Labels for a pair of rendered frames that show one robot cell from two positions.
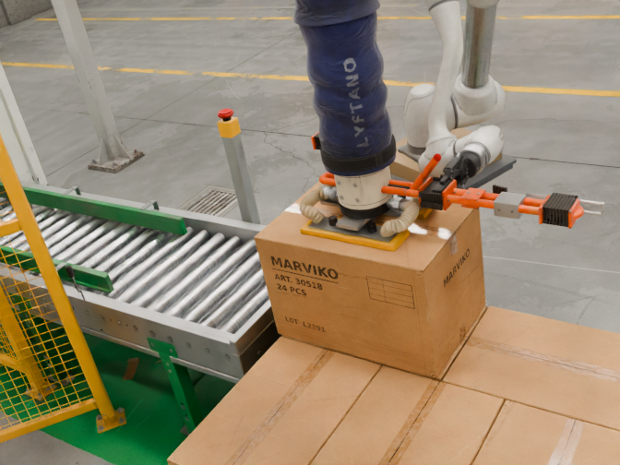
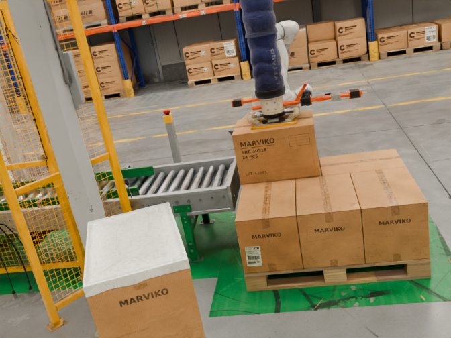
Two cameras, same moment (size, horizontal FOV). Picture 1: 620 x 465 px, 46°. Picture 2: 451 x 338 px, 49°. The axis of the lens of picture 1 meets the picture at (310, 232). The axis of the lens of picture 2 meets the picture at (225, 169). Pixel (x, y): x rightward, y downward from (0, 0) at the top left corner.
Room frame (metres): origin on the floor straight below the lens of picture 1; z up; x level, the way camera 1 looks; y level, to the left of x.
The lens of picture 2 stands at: (-0.99, 1.86, 1.96)
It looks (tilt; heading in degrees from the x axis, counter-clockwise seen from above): 20 degrees down; 332
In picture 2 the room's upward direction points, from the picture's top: 10 degrees counter-clockwise
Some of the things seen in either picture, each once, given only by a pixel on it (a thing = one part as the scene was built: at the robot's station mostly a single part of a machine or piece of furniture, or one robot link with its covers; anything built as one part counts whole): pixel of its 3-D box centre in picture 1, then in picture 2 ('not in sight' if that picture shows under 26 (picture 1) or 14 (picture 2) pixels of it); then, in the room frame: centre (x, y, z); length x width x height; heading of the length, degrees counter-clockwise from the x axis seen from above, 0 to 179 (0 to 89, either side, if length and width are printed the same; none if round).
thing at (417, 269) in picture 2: not in sight; (329, 238); (1.57, -0.24, 0.07); 1.20 x 1.00 x 0.14; 52
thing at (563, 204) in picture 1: (559, 211); (354, 93); (1.61, -0.65, 1.08); 0.08 x 0.07 x 0.05; 50
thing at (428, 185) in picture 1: (437, 193); (305, 100); (1.84, -0.38, 1.08); 0.10 x 0.08 x 0.06; 140
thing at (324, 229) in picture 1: (352, 227); (273, 122); (1.92, -0.13, 0.97); 0.34 x 0.10 x 0.05; 50
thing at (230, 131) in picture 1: (251, 220); (178, 167); (2.98, 0.26, 0.50); 0.07 x 0.07 x 1.00; 52
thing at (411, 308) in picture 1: (373, 271); (276, 146); (2.00, -0.18, 0.75); 0.60 x 0.40 x 0.40; 51
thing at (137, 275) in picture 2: not in sight; (142, 277); (0.92, 1.37, 0.82); 0.60 x 0.40 x 0.40; 162
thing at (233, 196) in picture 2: (295, 313); (235, 184); (2.23, 0.11, 0.48); 0.70 x 0.03 x 0.15; 142
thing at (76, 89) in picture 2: not in sight; (61, 80); (1.97, 1.26, 1.62); 0.20 x 0.05 x 0.30; 52
